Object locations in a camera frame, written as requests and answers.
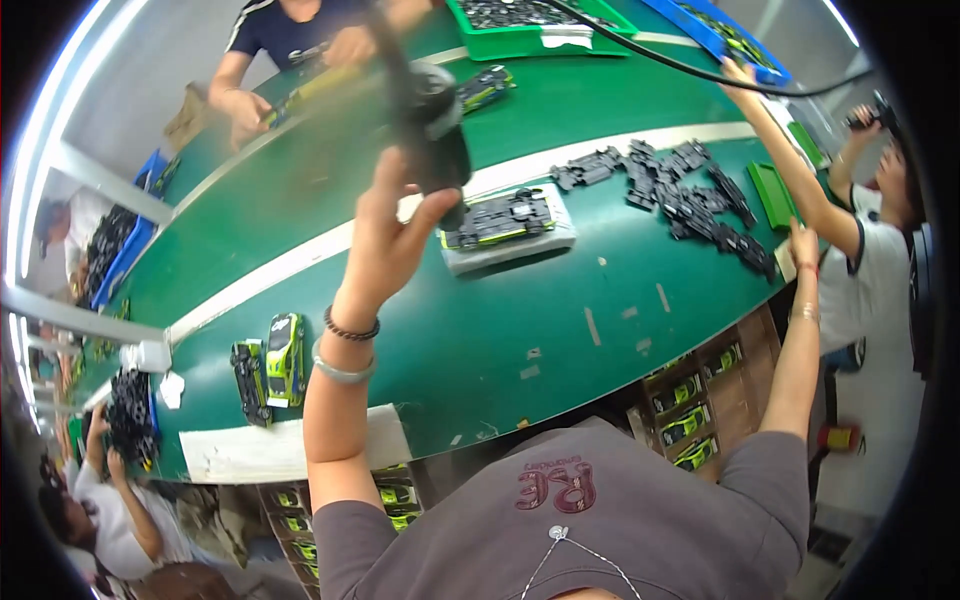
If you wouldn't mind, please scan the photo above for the blue bin of toy cars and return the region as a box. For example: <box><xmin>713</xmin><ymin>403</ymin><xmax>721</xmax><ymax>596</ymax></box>
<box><xmin>641</xmin><ymin>0</ymin><xmax>793</xmax><ymax>87</ymax></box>

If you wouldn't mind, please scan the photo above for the black bead bracelet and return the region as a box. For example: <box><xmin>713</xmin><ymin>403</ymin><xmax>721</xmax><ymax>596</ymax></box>
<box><xmin>323</xmin><ymin>304</ymin><xmax>382</xmax><ymax>343</ymax></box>

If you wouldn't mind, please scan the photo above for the white foam pad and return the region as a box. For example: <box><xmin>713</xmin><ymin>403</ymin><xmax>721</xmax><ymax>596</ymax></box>
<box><xmin>438</xmin><ymin>183</ymin><xmax>579</xmax><ymax>276</ymax></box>

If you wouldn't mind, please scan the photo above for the green bin of black parts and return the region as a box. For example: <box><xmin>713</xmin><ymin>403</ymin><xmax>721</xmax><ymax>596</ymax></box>
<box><xmin>447</xmin><ymin>0</ymin><xmax>640</xmax><ymax>62</ymax></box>

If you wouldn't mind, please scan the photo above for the carton of green toy cars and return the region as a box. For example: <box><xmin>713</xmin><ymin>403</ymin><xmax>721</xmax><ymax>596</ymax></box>
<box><xmin>626</xmin><ymin>303</ymin><xmax>783</xmax><ymax>481</ymax></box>
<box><xmin>258</xmin><ymin>463</ymin><xmax>425</xmax><ymax>600</ymax></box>

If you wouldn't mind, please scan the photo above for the white foam sheet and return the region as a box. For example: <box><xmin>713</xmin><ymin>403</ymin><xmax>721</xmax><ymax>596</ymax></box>
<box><xmin>178</xmin><ymin>403</ymin><xmax>414</xmax><ymax>485</ymax></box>

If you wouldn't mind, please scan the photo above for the brown cardboard box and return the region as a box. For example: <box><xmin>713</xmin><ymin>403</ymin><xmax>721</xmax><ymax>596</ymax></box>
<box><xmin>162</xmin><ymin>81</ymin><xmax>215</xmax><ymax>155</ymax></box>

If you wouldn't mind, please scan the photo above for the blue bin of black parts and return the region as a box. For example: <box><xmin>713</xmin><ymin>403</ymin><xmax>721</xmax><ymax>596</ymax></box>
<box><xmin>81</xmin><ymin>204</ymin><xmax>159</xmax><ymax>312</ymax></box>

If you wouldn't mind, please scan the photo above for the black cable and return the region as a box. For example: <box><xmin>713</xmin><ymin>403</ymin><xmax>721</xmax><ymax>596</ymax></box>
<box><xmin>551</xmin><ymin>0</ymin><xmax>879</xmax><ymax>99</ymax></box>

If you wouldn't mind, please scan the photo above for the red object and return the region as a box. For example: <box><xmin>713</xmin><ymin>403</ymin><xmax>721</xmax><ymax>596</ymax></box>
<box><xmin>817</xmin><ymin>423</ymin><xmax>862</xmax><ymax>453</ymax></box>

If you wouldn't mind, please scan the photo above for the person's left hand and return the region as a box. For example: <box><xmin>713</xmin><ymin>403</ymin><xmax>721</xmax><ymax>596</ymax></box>
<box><xmin>330</xmin><ymin>147</ymin><xmax>463</xmax><ymax>325</ymax></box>

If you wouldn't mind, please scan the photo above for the black electric screwdriver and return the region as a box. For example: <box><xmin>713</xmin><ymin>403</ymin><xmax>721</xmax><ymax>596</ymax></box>
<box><xmin>366</xmin><ymin>0</ymin><xmax>475</xmax><ymax>232</ymax></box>

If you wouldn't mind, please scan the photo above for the upturned green toy car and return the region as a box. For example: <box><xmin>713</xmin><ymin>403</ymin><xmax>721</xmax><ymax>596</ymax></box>
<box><xmin>229</xmin><ymin>339</ymin><xmax>274</xmax><ymax>429</ymax></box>

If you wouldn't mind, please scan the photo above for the green plastic tray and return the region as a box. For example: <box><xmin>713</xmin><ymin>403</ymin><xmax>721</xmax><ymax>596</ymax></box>
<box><xmin>786</xmin><ymin>120</ymin><xmax>828</xmax><ymax>171</ymax></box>
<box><xmin>746</xmin><ymin>160</ymin><xmax>801</xmax><ymax>231</ymax></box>

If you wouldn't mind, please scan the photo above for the green black toy car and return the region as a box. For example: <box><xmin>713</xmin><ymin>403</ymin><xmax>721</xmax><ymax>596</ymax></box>
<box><xmin>454</xmin><ymin>64</ymin><xmax>517</xmax><ymax>115</ymax></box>

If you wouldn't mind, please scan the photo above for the person's body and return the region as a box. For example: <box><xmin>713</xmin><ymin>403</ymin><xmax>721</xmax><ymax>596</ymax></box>
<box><xmin>311</xmin><ymin>416</ymin><xmax>811</xmax><ymax>600</ymax></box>

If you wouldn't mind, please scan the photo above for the pile of black chassis parts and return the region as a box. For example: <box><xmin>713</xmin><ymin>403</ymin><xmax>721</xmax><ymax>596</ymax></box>
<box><xmin>549</xmin><ymin>138</ymin><xmax>778</xmax><ymax>284</ymax></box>

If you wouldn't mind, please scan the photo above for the black toy car chassis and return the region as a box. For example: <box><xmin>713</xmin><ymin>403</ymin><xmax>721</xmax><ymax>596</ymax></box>
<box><xmin>439</xmin><ymin>187</ymin><xmax>558</xmax><ymax>251</ymax></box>

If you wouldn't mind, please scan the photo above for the heap of black parts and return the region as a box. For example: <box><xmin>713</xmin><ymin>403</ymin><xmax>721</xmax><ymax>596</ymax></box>
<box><xmin>103</xmin><ymin>369</ymin><xmax>162</xmax><ymax>472</ymax></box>

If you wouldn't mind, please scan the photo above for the person's right hand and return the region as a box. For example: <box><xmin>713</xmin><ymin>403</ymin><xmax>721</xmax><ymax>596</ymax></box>
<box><xmin>786</xmin><ymin>216</ymin><xmax>823</xmax><ymax>270</ymax></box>

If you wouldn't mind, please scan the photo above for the silver bangle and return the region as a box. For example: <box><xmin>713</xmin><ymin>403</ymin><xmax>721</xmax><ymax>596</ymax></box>
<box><xmin>311</xmin><ymin>337</ymin><xmax>378</xmax><ymax>386</ymax></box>

